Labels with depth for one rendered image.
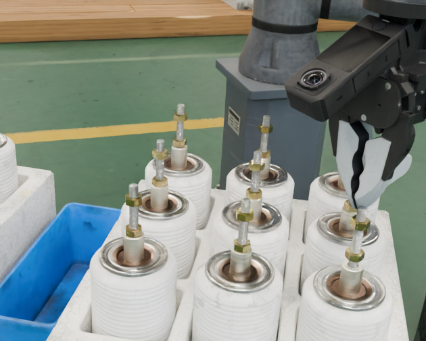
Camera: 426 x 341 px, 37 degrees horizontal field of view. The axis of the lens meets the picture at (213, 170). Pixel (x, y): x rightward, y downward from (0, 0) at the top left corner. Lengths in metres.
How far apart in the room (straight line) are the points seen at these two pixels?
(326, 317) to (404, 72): 0.25
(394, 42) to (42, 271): 0.66
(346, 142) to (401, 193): 0.85
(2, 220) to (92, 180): 0.50
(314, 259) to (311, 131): 0.42
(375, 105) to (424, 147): 1.15
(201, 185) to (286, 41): 0.34
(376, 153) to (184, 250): 0.30
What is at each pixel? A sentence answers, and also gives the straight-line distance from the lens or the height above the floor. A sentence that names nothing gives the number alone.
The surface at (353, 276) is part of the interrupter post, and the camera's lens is 0.68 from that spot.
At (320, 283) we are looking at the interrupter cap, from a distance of 0.70.
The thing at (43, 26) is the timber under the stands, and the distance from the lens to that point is 2.43.
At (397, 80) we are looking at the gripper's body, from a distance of 0.59.
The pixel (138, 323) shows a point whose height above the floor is 0.20.
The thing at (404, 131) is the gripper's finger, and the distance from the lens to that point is 0.59.
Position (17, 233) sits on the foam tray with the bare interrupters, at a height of 0.14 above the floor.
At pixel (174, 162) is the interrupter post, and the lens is 0.91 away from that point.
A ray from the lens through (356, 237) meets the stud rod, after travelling 0.66.
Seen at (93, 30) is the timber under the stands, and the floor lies 0.03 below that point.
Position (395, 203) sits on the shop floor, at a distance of 1.43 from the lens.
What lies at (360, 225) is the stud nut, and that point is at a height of 0.33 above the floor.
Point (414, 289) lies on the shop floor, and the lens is 1.17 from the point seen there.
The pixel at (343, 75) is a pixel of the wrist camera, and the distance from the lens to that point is 0.55.
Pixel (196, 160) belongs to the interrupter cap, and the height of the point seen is 0.25.
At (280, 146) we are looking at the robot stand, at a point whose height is 0.19.
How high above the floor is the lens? 0.66
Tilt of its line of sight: 27 degrees down
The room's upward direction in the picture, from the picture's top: 4 degrees clockwise
